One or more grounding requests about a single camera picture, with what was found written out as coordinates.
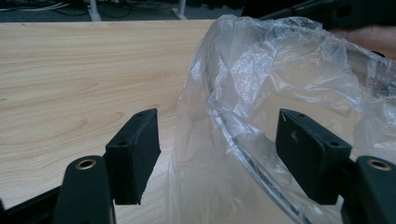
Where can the white metal stand leg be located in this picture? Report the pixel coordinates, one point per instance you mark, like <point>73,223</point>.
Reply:
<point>94,11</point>
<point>180,9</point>

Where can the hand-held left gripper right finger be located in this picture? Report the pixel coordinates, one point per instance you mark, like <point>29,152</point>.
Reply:
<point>308,155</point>

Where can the transparent plastic bag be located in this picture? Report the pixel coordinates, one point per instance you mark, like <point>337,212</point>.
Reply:
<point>280,81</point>

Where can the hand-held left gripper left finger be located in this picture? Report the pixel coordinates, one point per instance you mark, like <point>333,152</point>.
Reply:
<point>135,155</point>

